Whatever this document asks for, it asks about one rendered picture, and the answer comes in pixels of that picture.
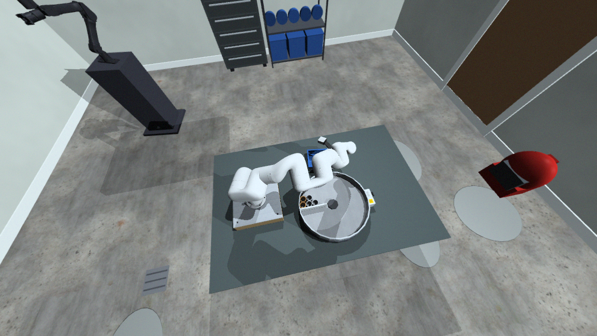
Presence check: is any blue open-top crate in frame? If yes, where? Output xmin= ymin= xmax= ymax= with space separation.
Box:
xmin=307 ymin=149 xmax=326 ymax=170

